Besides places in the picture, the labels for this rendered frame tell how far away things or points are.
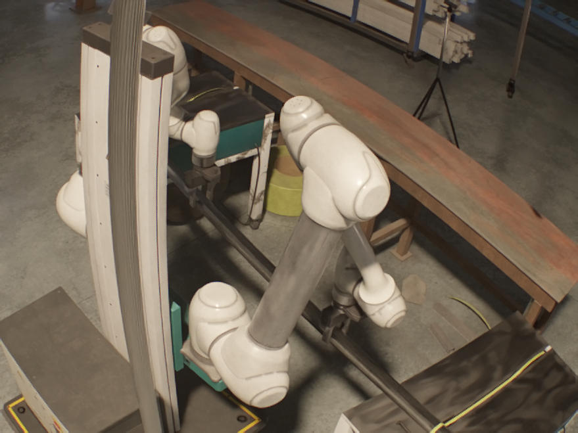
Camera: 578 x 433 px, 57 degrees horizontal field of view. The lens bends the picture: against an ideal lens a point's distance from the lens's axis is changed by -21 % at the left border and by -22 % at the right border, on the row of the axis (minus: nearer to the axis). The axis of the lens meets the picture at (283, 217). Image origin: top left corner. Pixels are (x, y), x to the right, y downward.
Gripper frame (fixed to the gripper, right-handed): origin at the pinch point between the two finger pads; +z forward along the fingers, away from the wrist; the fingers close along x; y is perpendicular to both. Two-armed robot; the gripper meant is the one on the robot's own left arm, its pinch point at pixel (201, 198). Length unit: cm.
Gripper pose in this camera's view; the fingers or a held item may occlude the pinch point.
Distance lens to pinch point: 256.6
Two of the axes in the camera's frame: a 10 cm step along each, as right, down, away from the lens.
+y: -6.0, -5.5, 5.8
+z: -1.1, 7.7, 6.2
